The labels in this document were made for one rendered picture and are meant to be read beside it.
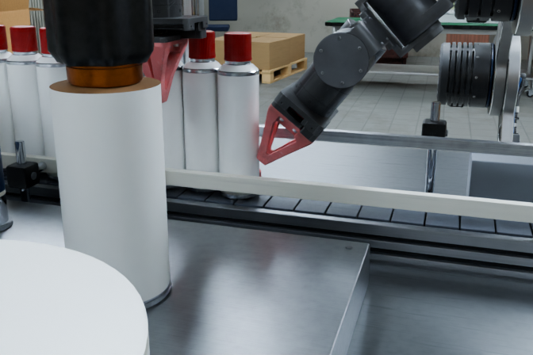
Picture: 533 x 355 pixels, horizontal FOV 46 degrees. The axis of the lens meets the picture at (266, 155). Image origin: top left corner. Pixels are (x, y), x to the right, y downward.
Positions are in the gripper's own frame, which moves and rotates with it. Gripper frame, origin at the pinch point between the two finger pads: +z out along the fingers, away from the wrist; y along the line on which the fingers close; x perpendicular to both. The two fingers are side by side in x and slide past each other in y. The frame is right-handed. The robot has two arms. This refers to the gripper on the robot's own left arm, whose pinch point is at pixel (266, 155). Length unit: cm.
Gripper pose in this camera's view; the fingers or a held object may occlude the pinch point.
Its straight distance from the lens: 78.8
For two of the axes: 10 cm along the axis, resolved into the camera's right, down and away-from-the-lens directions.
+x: 7.5, 6.5, -0.5
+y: -2.8, 2.6, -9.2
